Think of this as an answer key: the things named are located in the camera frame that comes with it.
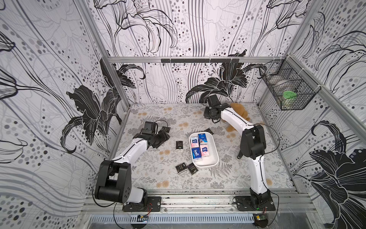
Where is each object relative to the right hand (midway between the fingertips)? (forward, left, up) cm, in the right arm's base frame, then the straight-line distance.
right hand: (208, 112), depth 101 cm
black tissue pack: (-38, +12, -8) cm, 41 cm away
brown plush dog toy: (-4, -19, +7) cm, 21 cm away
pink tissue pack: (-28, +5, -4) cm, 29 cm away
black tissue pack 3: (-10, 0, -8) cm, 13 cm away
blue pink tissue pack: (-22, +11, -4) cm, 25 cm away
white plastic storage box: (-19, +3, -5) cm, 20 cm away
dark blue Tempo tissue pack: (-31, +10, -3) cm, 32 cm away
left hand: (-22, +27, -1) cm, 35 cm away
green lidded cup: (-8, -44, +19) cm, 48 cm away
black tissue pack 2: (-22, +21, -7) cm, 31 cm away
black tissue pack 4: (-10, +30, -7) cm, 33 cm away
